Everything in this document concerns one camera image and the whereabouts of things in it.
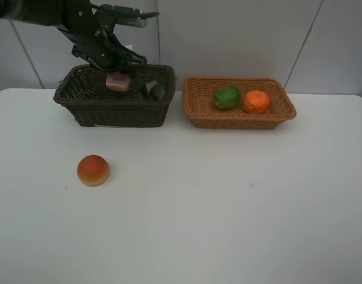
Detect black pump bottle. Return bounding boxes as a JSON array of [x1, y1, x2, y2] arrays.
[[139, 81, 166, 102]]

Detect dark brown wicker basket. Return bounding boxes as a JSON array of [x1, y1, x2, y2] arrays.
[[53, 64, 176, 127]]

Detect pink lotion bottle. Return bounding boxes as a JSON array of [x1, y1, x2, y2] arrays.
[[105, 72, 131, 92]]

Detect round bread bun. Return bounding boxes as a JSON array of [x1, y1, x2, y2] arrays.
[[77, 155, 110, 186]]

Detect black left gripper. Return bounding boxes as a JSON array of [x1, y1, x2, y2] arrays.
[[58, 5, 148, 71]]

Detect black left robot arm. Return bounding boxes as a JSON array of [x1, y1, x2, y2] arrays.
[[0, 0, 159, 74]]

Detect green lime fruit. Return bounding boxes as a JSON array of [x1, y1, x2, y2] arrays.
[[213, 86, 241, 110]]

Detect light orange wicker basket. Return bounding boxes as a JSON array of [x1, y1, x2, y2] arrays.
[[182, 76, 297, 130]]

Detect orange tangerine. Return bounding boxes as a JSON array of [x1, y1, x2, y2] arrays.
[[243, 90, 270, 114]]

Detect translucent purple plastic cup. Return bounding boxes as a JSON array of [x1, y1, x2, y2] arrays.
[[92, 70, 122, 97]]

